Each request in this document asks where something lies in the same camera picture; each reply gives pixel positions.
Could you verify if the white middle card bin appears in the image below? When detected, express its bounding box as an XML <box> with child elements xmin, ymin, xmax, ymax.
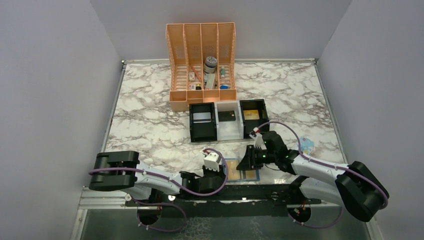
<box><xmin>214</xmin><ymin>101</ymin><xmax>244</xmax><ymax>141</ymax></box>

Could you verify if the black card bin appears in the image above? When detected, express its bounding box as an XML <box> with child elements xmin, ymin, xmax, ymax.
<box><xmin>189</xmin><ymin>102</ymin><xmax>218</xmax><ymax>143</ymax></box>
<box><xmin>239</xmin><ymin>99</ymin><xmax>270</xmax><ymax>139</ymax></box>

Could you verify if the grey round jar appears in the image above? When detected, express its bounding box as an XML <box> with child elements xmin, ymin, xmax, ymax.
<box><xmin>203</xmin><ymin>56</ymin><xmax>218</xmax><ymax>74</ymax></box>

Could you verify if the green white small tube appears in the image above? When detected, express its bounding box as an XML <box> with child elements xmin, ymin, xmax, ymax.
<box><xmin>220</xmin><ymin>65</ymin><xmax>226</xmax><ymax>79</ymax></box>

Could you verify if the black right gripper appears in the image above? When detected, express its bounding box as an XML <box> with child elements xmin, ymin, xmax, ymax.
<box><xmin>236</xmin><ymin>144</ymin><xmax>277</xmax><ymax>170</ymax></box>

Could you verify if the black metal base rail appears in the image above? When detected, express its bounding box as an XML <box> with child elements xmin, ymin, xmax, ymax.
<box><xmin>79</xmin><ymin>183</ymin><xmax>372</xmax><ymax>220</ymax></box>

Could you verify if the black credit card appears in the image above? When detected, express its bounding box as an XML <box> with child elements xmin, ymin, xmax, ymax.
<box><xmin>218</xmin><ymin>110</ymin><xmax>236</xmax><ymax>122</ymax></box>

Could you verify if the gold credit card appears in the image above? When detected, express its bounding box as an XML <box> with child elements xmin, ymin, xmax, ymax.
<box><xmin>243</xmin><ymin>109</ymin><xmax>260</xmax><ymax>120</ymax></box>

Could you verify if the black left card bin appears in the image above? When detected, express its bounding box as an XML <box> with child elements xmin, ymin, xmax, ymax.
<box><xmin>189</xmin><ymin>102</ymin><xmax>218</xmax><ymax>143</ymax></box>

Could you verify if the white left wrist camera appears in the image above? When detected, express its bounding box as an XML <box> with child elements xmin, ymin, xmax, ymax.
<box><xmin>203</xmin><ymin>151</ymin><xmax>222</xmax><ymax>172</ymax></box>

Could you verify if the silver credit card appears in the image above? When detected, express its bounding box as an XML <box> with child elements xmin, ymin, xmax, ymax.
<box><xmin>192</xmin><ymin>112</ymin><xmax>212</xmax><ymax>123</ymax></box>

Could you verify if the clear blue plastic package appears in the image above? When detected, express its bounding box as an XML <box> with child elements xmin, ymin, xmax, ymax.
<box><xmin>294</xmin><ymin>136</ymin><xmax>315</xmax><ymax>155</ymax></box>

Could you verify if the orange plastic file organizer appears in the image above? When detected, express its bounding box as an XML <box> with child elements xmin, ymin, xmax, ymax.
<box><xmin>165</xmin><ymin>22</ymin><xmax>237</xmax><ymax>112</ymax></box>

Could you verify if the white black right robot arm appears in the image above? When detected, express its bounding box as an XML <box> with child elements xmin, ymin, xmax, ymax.
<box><xmin>236</xmin><ymin>131</ymin><xmax>390</xmax><ymax>222</ymax></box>

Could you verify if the black right card bin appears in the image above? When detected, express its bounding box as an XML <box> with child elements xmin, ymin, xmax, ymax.
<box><xmin>239</xmin><ymin>99</ymin><xmax>270</xmax><ymax>139</ymax></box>

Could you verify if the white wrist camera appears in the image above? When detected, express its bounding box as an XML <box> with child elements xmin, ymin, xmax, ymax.
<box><xmin>249</xmin><ymin>127</ymin><xmax>265</xmax><ymax>149</ymax></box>
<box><xmin>203</xmin><ymin>151</ymin><xmax>222</xmax><ymax>172</ymax></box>

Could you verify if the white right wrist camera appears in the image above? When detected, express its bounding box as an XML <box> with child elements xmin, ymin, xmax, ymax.
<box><xmin>249</xmin><ymin>127</ymin><xmax>265</xmax><ymax>149</ymax></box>

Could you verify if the blue leather card holder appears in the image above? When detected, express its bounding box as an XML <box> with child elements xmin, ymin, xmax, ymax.
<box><xmin>226</xmin><ymin>158</ymin><xmax>260</xmax><ymax>183</ymax></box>

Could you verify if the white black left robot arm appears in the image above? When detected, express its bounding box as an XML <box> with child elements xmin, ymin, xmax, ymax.
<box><xmin>88</xmin><ymin>148</ymin><xmax>228</xmax><ymax>206</ymax></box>

